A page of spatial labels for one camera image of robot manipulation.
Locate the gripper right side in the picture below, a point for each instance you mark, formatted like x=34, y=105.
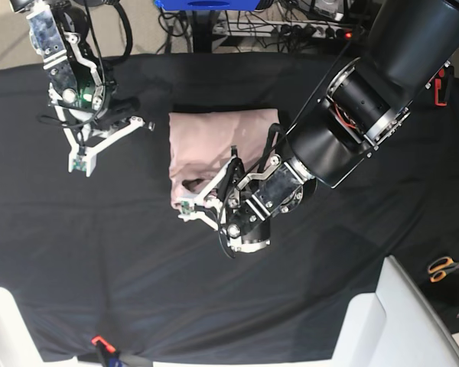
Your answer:
x=118, y=110

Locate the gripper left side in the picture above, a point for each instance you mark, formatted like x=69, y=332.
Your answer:
x=228, y=197

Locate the pink T-shirt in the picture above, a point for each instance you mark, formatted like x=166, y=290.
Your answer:
x=200, y=144

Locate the black robot arm left side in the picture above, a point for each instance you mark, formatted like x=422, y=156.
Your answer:
x=362, y=105

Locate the black robot arm right side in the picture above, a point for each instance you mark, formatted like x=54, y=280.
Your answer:
x=82, y=85

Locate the black stand pole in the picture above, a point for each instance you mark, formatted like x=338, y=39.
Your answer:
x=202, y=31

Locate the blue plastic box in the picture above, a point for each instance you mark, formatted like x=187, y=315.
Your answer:
x=207, y=5

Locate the white power strip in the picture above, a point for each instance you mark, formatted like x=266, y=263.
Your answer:
x=254, y=28

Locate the black table cloth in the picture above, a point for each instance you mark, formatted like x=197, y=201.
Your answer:
x=108, y=255

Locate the red black clamp bottom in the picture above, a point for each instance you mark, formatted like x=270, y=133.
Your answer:
x=107, y=354

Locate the red black clamp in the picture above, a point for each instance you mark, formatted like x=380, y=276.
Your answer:
x=107, y=354
x=442, y=86

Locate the red black clamp right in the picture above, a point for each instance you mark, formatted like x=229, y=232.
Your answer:
x=442, y=86

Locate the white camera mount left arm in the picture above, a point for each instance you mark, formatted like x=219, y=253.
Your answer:
x=194, y=206

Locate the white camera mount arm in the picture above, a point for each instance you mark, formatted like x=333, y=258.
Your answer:
x=194, y=206
x=85, y=142

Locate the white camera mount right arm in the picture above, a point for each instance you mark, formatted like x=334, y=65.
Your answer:
x=85, y=142

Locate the white table frame right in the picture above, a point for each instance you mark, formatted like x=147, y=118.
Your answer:
x=394, y=326

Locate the white table frame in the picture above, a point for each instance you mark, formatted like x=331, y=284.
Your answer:
x=16, y=345
x=394, y=326

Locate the orange handled scissors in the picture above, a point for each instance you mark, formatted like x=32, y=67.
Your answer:
x=440, y=268

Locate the white table frame left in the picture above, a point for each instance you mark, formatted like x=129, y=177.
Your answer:
x=16, y=345

